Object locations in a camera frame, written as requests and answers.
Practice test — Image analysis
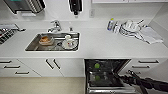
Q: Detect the stainless steel dishwasher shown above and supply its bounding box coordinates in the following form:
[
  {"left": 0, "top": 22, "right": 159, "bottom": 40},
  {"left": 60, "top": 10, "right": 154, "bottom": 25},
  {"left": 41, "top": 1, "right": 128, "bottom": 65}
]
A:
[{"left": 83, "top": 59, "right": 137, "bottom": 94}]

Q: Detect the stack of white plates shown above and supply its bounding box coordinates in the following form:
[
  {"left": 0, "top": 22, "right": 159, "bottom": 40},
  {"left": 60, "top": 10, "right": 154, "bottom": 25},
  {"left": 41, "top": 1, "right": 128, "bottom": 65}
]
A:
[{"left": 119, "top": 19, "right": 144, "bottom": 39}]

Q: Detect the small clear bottle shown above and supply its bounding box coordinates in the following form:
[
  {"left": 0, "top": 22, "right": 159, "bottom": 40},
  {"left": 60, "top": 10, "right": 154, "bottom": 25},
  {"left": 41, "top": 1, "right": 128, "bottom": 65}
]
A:
[{"left": 113, "top": 21, "right": 120, "bottom": 34}]

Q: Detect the blue dish soap bottle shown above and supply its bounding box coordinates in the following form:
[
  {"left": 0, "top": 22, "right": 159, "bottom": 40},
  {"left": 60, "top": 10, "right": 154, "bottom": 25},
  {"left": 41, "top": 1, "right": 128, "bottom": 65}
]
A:
[{"left": 106, "top": 17, "right": 115, "bottom": 32}]

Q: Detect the white cup on plate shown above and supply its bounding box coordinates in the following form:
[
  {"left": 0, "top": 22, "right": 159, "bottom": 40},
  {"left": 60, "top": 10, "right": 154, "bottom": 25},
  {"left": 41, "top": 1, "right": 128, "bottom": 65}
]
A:
[{"left": 61, "top": 34, "right": 78, "bottom": 50}]

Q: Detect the white under-sink cabinet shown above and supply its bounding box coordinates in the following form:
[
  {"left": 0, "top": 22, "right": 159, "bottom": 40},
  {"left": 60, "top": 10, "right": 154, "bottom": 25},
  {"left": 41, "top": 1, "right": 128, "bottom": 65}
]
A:
[{"left": 17, "top": 58, "right": 86, "bottom": 79}]

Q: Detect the black soap dispenser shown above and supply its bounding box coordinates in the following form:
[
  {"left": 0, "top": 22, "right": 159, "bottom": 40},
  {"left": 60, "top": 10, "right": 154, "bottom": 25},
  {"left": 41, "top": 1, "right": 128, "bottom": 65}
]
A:
[{"left": 68, "top": 0, "right": 83, "bottom": 16}]

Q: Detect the chrome sink faucet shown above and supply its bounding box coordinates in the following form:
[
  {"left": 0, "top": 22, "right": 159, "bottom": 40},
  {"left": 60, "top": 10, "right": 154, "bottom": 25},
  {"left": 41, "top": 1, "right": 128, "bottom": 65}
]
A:
[{"left": 47, "top": 20, "right": 63, "bottom": 34}]

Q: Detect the orange bowl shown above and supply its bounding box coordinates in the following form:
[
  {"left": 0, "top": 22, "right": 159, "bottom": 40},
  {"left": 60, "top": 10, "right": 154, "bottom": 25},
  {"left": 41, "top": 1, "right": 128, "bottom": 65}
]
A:
[{"left": 38, "top": 34, "right": 55, "bottom": 47}]

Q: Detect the steel kitchen sink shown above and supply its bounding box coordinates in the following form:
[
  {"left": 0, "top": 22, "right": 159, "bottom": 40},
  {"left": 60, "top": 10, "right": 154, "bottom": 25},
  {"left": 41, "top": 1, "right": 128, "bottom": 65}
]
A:
[{"left": 24, "top": 31, "right": 82, "bottom": 53}]

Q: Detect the steel paper towel dispenser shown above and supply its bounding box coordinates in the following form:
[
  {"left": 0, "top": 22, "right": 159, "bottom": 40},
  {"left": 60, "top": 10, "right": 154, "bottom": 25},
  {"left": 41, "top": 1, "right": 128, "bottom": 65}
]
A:
[{"left": 3, "top": 0, "right": 47, "bottom": 15}]

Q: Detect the dish rack with utensils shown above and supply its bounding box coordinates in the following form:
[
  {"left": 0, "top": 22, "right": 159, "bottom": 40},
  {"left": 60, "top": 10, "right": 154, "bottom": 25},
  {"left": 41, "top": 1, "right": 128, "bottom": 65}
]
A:
[{"left": 0, "top": 23, "right": 27, "bottom": 45}]

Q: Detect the dishwasher wire rack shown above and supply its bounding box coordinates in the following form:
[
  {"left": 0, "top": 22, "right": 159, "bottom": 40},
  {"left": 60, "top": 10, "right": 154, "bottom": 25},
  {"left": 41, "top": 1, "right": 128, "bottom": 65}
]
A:
[{"left": 85, "top": 60, "right": 129, "bottom": 88}]

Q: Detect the white wall outlet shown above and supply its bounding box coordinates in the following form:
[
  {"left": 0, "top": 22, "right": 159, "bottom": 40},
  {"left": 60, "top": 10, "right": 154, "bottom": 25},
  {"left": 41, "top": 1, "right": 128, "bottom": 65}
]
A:
[{"left": 89, "top": 8, "right": 96, "bottom": 18}]

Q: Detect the white upper wall cabinet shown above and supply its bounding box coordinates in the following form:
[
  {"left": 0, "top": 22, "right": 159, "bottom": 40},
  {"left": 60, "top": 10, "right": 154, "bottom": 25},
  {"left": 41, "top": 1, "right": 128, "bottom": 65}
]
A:
[{"left": 91, "top": 0, "right": 168, "bottom": 4}]

